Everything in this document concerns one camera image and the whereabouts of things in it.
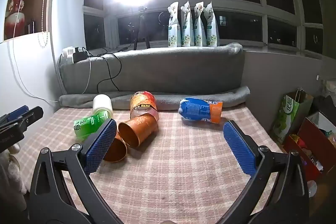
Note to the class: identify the white fluffy cloth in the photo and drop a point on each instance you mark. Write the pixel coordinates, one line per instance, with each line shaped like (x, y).
(9, 174)

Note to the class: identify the red box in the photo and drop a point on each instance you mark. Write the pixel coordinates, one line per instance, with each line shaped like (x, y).
(312, 140)

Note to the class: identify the black tripod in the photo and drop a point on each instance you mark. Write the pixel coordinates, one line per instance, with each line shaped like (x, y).
(141, 27)

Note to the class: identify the pink plaid blanket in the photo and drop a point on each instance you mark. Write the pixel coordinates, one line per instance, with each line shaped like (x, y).
(170, 174)

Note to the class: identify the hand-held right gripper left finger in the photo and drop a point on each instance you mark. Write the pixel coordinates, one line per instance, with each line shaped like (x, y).
(101, 145)

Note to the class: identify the red and white jar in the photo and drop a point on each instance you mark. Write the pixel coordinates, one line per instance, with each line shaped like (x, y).
(14, 19)

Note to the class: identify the white power strip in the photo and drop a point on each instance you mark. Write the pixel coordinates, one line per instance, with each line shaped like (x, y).
(67, 54)

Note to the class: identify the copper patterned paper cup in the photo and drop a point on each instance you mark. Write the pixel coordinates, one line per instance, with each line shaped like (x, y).
(118, 151)
(141, 127)

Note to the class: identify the rolled grey blanket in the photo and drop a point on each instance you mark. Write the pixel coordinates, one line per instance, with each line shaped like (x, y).
(231, 96)

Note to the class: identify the black charger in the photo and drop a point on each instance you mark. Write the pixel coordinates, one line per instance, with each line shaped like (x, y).
(80, 55)

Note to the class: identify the window frame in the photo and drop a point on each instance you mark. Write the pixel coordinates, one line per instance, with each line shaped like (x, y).
(263, 7)

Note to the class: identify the red and gold cup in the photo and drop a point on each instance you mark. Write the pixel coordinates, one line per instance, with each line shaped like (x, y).
(143, 101)

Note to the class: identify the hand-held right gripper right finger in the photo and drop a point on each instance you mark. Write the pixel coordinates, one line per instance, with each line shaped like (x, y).
(240, 148)

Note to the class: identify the white green snack pouch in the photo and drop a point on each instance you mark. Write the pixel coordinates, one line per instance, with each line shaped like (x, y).
(199, 27)
(173, 27)
(187, 27)
(211, 27)

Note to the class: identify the white plastic cup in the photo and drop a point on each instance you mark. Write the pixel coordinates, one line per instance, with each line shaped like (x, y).
(102, 104)

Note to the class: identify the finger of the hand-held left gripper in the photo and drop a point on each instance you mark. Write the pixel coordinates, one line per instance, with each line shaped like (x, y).
(19, 111)
(30, 115)

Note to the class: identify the green paper bag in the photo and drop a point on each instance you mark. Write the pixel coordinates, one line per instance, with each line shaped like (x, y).
(288, 116)

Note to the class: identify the translucent pink cup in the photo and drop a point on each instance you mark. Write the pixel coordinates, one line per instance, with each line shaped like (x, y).
(151, 116)

